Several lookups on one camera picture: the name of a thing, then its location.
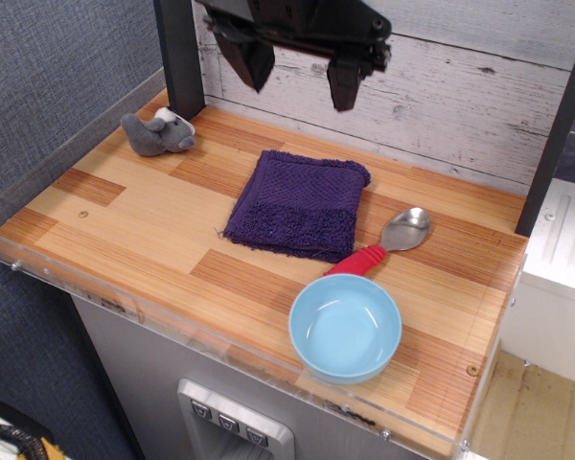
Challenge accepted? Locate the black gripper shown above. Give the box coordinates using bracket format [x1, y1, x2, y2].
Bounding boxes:
[201, 0, 392, 112]

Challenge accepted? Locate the light blue bowl cup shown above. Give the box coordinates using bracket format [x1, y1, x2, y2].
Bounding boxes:
[288, 274, 403, 384]

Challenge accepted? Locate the purple folded towel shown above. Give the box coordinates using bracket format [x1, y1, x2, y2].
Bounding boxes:
[222, 150, 371, 263]

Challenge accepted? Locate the grey plush elephant toy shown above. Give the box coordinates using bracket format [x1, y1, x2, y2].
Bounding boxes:
[121, 107, 196, 157]

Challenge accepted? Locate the clear acrylic table guard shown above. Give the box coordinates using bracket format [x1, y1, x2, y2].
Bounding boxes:
[0, 58, 536, 458]

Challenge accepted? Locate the grey cabinet with button panel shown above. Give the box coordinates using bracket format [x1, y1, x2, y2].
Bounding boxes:
[69, 292, 442, 460]

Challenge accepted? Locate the white ribbed side unit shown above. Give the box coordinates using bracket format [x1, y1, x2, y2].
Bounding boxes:
[499, 179, 575, 381]

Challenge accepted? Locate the black left frame post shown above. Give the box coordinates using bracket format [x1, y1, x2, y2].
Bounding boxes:
[153, 0, 205, 120]

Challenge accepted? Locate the black frame post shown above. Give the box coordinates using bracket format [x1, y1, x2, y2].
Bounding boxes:
[515, 61, 575, 237]
[153, 0, 205, 120]

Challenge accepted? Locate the red handled metal spoon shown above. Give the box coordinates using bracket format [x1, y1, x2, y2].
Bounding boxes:
[325, 207, 431, 276]

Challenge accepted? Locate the black right frame post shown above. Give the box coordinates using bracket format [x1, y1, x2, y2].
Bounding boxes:
[515, 61, 575, 237]

